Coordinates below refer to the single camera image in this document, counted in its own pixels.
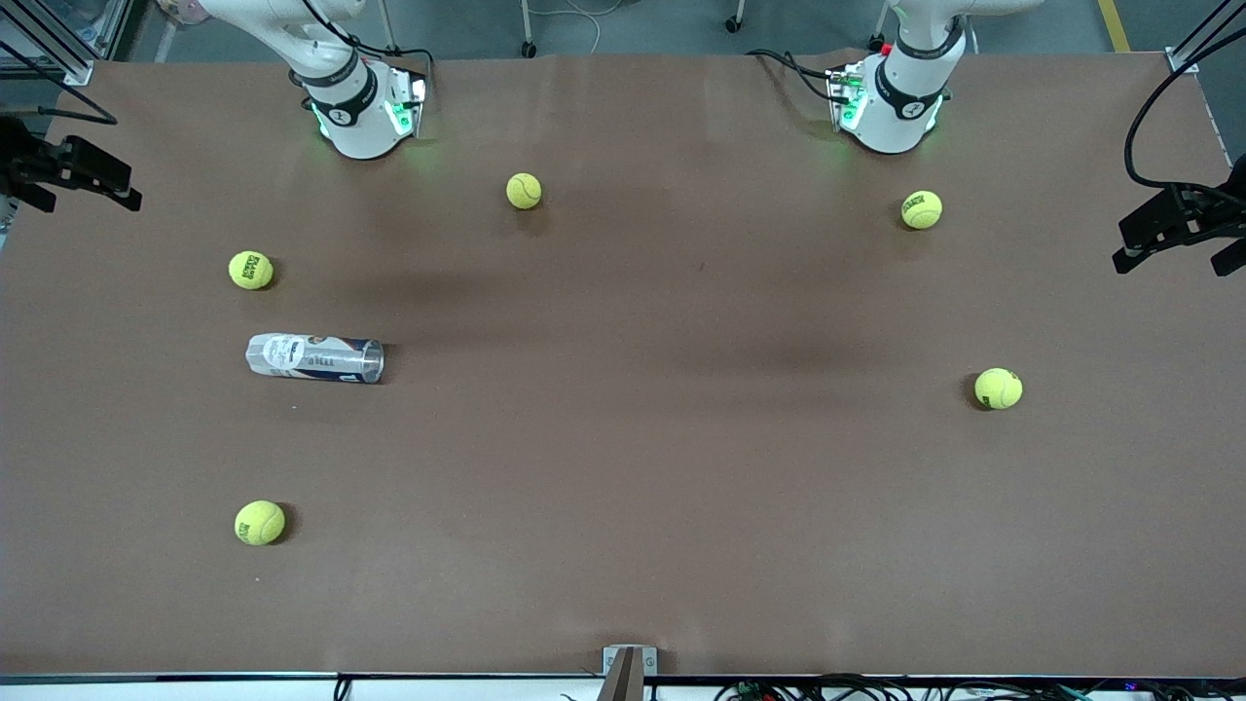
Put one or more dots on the brown table cover sheet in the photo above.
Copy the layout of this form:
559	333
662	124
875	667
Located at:
623	545

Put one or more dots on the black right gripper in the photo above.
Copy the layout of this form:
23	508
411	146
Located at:
29	161

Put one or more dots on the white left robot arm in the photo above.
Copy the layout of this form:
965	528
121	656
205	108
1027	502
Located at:
896	117

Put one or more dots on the clear tennis ball can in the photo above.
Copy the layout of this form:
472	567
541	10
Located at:
311	357

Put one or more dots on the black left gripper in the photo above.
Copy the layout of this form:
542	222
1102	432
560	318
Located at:
1193	208

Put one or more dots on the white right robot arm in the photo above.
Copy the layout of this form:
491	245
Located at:
360	127

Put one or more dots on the furniture leg with caster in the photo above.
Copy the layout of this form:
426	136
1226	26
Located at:
390	45
529	47
735	21

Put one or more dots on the yellow tennis ball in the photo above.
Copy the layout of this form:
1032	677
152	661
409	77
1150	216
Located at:
524	191
251	270
260	523
999	388
921	209

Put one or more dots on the grey metal camera mount bracket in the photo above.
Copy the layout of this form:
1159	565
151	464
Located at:
628	667

